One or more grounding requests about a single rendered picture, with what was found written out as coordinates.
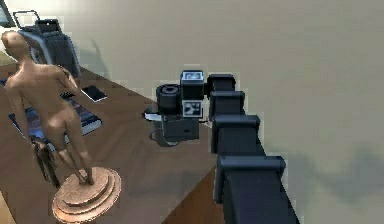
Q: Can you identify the thin black wire frame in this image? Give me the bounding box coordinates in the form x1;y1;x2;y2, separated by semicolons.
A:
12;9;42;30

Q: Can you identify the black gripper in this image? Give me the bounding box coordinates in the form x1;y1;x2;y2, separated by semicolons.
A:
143;83;201;148

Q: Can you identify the blue hardcover book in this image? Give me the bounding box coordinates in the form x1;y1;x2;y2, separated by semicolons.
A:
7;94;103;152

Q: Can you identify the bronze human figure statue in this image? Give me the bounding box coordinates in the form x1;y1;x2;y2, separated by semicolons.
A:
0;30;123;224

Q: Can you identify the black flat phone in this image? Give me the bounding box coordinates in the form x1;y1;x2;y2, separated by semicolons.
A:
80;85;109;103

